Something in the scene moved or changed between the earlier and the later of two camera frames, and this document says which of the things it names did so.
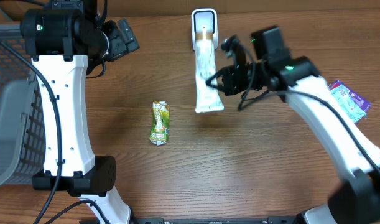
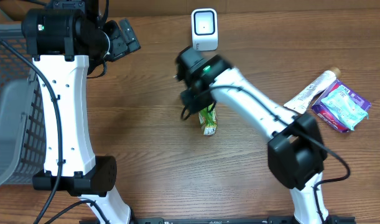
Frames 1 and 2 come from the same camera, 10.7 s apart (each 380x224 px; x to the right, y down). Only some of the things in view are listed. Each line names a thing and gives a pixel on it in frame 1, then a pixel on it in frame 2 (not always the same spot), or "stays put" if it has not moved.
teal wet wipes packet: [346, 100] stays put
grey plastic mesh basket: [17, 129] stays put
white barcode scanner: [204, 20] stays put
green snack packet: [160, 130] to [208, 120]
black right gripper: [232, 86] to [197, 105]
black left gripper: [118, 48] stays put
